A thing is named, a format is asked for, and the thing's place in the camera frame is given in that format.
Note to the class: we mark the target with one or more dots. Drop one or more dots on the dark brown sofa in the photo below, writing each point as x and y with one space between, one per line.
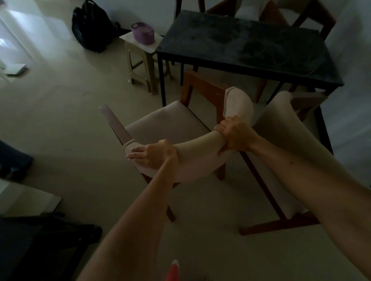
43 249

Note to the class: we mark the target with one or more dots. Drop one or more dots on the person's left forearm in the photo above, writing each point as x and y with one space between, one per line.
136 225

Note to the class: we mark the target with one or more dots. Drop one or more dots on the person's right hand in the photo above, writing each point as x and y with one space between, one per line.
239 136

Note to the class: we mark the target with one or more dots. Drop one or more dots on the beige plastic stool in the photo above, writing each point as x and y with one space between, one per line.
151 72

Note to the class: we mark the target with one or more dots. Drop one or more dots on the circle-pattern placemat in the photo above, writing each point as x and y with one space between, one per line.
126 37

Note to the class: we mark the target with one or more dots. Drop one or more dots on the black dining table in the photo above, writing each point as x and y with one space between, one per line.
232 37

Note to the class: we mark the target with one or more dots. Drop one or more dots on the person's right forearm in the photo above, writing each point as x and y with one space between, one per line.
318 188

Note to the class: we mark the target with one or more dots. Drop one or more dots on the person's red garment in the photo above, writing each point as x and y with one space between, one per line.
173 272

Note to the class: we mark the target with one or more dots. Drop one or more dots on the white power strip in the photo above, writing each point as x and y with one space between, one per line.
14 69

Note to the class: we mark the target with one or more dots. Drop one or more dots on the person's left hand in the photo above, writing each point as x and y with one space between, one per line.
156 155

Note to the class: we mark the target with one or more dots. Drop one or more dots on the purple plastic basket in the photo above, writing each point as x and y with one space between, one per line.
142 33

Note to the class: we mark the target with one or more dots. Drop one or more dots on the beige cushioned wooden chair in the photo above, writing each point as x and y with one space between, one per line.
278 121
217 7
168 121
316 17

